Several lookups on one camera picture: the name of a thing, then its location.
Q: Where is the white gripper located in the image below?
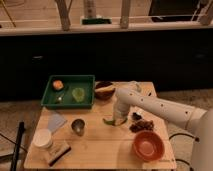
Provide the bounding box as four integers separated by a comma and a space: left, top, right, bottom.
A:
113, 104, 129, 126

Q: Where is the green pepper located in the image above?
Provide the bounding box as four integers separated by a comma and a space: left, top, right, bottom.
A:
103, 118, 127, 126

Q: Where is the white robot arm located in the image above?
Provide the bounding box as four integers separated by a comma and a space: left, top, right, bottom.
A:
113, 82, 213, 171

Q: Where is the metal cup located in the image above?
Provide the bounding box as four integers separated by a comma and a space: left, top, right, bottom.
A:
71, 119, 85, 136

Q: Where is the white paper cup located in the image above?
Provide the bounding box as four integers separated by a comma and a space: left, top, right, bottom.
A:
33, 129, 52, 149

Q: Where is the brown grape cluster toy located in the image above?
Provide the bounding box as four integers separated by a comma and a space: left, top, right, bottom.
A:
130, 120, 154, 133

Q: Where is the dark brown bowl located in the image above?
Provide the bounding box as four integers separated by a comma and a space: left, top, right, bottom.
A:
95, 81, 115, 100

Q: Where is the orange plastic bowl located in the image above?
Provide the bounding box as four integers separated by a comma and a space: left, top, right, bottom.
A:
132, 131, 165, 162

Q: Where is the green lettuce toy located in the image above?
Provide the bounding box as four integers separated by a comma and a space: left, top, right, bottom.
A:
72, 88, 85, 102

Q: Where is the green plastic tray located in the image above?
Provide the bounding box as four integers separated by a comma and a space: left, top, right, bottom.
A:
41, 75, 95, 110

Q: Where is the small spoon in tray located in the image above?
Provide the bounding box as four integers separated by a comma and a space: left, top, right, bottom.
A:
55, 94, 64, 104

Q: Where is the light blue cloth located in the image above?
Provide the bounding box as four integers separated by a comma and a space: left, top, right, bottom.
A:
47, 113, 67, 133

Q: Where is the orange fruit toy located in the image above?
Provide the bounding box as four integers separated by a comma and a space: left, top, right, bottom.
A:
52, 80, 64, 91

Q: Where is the wooden block with black edge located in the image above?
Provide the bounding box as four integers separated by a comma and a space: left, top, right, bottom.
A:
46, 142, 71, 166

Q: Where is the green object on ledge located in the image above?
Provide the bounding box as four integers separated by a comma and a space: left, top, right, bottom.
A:
82, 18, 111, 25

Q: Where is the black pole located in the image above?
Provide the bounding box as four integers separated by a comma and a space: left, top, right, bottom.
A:
10, 122, 25, 171

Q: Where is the white handled brush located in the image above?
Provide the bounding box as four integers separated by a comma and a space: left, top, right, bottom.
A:
132, 111, 143, 121

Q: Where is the black cable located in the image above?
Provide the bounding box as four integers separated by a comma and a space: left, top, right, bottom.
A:
168, 132, 201, 171

